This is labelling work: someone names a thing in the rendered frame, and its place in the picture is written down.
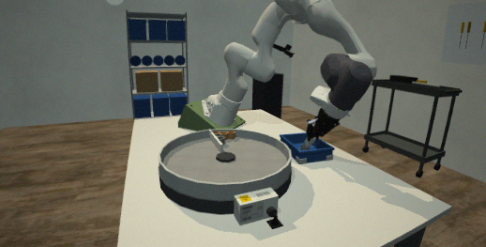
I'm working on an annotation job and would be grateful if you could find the blue plastic crate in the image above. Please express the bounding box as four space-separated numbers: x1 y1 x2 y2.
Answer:
280 132 335 164

